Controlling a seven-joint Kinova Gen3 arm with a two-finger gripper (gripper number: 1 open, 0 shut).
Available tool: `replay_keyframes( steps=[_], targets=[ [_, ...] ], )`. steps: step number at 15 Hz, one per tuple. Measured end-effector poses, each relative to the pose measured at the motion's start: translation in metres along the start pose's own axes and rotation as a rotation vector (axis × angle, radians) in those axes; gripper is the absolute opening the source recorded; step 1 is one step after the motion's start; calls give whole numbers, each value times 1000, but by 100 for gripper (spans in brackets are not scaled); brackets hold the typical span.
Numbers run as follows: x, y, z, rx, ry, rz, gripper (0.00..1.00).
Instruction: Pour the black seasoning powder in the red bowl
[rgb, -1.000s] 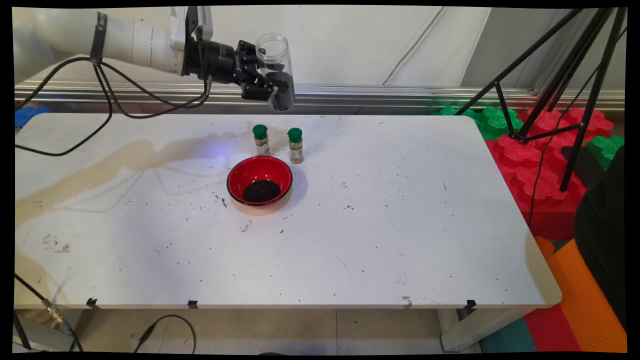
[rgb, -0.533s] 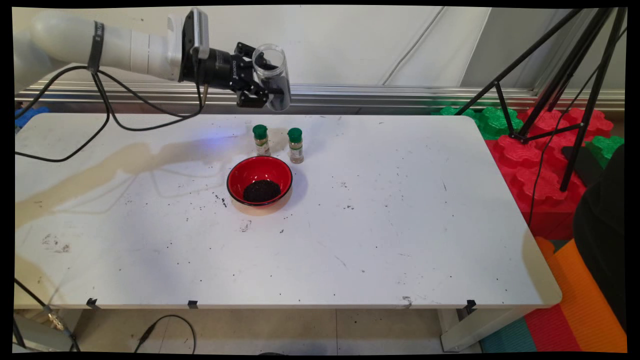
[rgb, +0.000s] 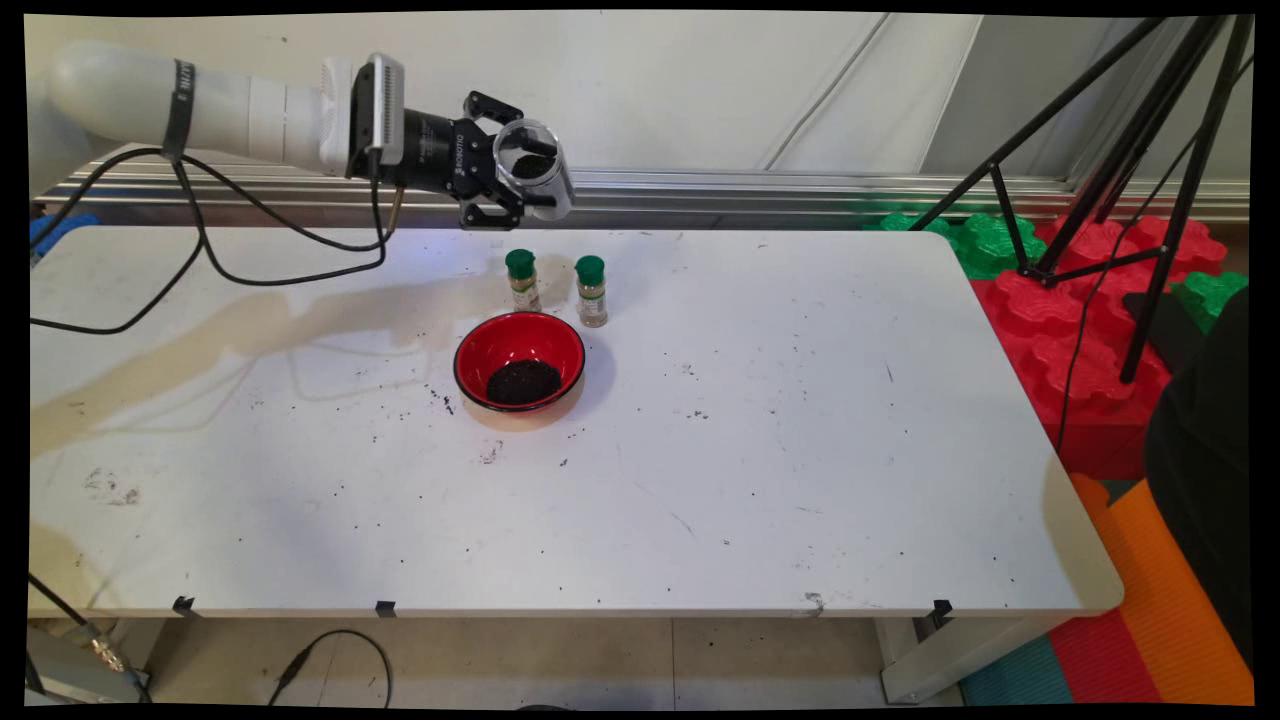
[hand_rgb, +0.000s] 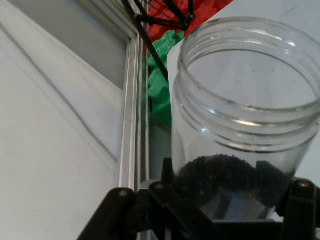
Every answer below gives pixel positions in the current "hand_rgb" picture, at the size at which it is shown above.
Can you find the red and green foam mat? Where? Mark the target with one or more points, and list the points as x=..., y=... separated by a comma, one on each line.
x=160, y=100

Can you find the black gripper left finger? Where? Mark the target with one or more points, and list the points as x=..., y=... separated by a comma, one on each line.
x=120, y=212

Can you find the aluminium wall rail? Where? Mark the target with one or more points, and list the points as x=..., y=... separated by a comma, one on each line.
x=130, y=125

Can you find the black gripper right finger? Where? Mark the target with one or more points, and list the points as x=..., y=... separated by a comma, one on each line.
x=302, y=207

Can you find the black tripod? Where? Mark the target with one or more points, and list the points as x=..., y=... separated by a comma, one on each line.
x=138, y=18

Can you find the clear plastic jar black seeds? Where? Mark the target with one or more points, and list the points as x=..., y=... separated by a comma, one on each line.
x=190, y=140

